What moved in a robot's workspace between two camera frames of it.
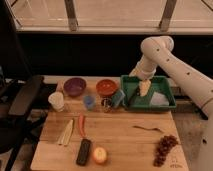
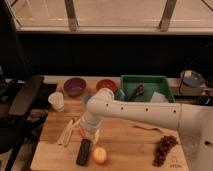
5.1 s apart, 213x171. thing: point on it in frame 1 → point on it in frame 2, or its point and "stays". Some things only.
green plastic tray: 160,95 stays
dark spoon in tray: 136,95 stays
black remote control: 83,152 stays
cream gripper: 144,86 → 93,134
